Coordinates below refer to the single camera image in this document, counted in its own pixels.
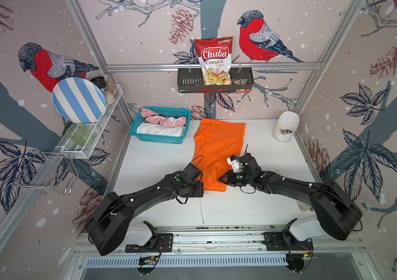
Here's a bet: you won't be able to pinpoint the orange garment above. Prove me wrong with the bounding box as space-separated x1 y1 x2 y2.
194 119 246 192

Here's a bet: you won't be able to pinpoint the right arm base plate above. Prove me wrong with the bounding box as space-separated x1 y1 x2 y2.
262 232 313 252

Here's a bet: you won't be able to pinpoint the blue striped plate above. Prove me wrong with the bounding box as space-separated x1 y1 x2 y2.
52 77 107 124

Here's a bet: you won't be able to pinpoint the white shorts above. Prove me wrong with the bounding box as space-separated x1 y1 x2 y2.
136 122 185 137

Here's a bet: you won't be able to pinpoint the white ceramic holder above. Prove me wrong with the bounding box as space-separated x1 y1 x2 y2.
273 112 299 143

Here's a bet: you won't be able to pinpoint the white wire wall rack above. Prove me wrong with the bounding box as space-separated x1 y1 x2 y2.
8 85 123 195

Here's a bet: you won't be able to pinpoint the black wall shelf basket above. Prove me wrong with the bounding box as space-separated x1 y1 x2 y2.
177 68 254 93

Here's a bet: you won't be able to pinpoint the clear spice jar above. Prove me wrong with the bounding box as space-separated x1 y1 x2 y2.
103 75 119 105

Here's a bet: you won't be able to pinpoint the pink patterned garment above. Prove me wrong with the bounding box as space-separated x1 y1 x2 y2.
141 108 187 128

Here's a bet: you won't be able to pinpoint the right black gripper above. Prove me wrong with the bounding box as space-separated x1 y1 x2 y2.
216 170 253 187

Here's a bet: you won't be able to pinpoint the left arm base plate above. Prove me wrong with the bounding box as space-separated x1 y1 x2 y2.
125 233 173 253

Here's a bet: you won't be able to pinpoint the green glass cup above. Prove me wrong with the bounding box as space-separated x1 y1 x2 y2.
64 123 94 147

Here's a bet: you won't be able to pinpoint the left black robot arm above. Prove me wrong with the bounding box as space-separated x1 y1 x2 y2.
85 163 204 256

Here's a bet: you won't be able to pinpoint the aluminium mounting rail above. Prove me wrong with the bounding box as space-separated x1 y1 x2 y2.
74 225 364 254

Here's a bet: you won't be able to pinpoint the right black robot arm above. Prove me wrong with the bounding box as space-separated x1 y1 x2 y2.
218 154 362 242

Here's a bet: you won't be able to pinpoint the red Chuba chips bag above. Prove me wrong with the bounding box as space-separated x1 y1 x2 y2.
194 37 233 86

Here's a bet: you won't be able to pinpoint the teal plastic basket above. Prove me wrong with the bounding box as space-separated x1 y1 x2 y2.
130 107 191 144

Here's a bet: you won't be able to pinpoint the dark lid spice jar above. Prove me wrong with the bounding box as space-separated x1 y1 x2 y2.
91 76 115 105

